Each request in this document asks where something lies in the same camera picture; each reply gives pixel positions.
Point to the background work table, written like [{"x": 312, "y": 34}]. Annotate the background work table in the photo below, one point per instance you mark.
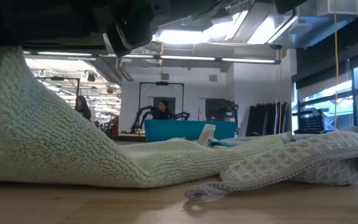
[{"x": 129, "y": 137}]

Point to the person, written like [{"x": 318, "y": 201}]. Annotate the person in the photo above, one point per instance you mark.
[
  {"x": 83, "y": 108},
  {"x": 163, "y": 110}
]

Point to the black leaning panels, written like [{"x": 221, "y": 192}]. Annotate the black leaning panels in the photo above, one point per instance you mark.
[{"x": 264, "y": 118}]

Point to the green microfiber towel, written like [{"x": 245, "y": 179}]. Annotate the green microfiber towel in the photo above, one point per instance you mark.
[{"x": 57, "y": 146}]

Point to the black perforated rack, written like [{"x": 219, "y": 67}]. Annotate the black perforated rack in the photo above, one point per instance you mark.
[{"x": 311, "y": 124}]

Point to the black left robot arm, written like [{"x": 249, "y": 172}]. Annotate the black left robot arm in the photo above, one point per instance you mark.
[{"x": 135, "y": 21}]

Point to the black equipment cabinet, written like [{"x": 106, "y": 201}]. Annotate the black equipment cabinet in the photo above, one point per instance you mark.
[{"x": 219, "y": 109}]

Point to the ceiling light panel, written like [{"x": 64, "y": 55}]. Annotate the ceiling light panel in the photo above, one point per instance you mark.
[{"x": 182, "y": 36}]

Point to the window frame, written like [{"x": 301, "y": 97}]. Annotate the window frame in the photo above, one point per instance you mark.
[{"x": 357, "y": 93}]

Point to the blue plastic bin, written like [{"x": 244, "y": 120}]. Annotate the blue plastic bin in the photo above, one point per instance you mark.
[{"x": 172, "y": 130}]

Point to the ceiling strip light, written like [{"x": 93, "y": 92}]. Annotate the ceiling strip light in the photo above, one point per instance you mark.
[{"x": 197, "y": 58}]

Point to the black background robot arms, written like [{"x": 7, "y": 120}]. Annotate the black background robot arms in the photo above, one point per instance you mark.
[{"x": 141, "y": 116}]

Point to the grey door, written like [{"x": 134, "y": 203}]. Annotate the grey door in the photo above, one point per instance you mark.
[{"x": 169, "y": 101}]

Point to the grey waffle towel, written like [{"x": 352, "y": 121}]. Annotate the grey waffle towel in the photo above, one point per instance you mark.
[{"x": 306, "y": 158}]

